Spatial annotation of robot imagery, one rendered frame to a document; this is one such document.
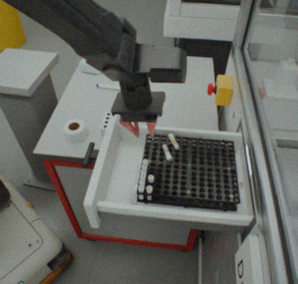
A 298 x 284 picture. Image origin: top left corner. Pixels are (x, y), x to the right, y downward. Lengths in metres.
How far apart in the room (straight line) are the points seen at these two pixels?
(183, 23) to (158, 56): 0.86
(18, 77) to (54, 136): 0.41
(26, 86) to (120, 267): 0.95
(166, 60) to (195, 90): 0.65
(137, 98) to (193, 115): 0.49
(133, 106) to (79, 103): 0.54
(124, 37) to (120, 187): 0.39
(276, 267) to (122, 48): 0.40
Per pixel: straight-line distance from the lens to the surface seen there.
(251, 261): 0.55
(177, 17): 1.31
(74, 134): 0.89
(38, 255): 1.29
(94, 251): 1.54
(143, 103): 0.53
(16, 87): 1.22
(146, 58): 0.47
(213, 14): 1.31
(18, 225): 1.38
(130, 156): 0.75
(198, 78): 1.16
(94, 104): 1.04
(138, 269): 1.49
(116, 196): 0.69
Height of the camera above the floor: 1.42
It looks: 47 degrees down
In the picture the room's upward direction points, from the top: straight up
